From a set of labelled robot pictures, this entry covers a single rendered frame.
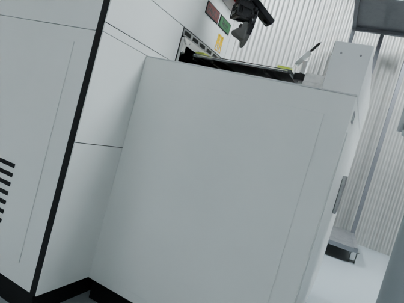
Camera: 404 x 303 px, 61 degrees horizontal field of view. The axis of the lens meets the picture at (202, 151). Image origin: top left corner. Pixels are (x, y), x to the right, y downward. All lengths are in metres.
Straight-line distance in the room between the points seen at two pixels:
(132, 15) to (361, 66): 0.63
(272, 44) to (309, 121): 3.04
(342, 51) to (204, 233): 0.61
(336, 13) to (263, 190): 3.14
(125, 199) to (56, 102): 0.35
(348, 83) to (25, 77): 0.90
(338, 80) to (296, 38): 2.91
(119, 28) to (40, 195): 0.51
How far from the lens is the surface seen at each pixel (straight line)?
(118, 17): 1.03
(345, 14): 3.90
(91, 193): 1.09
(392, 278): 1.26
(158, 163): 1.04
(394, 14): 3.26
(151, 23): 1.14
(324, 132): 0.89
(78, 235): 1.12
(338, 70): 0.98
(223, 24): 1.56
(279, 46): 3.88
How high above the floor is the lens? 0.64
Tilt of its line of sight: 3 degrees down
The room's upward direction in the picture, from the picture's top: 16 degrees clockwise
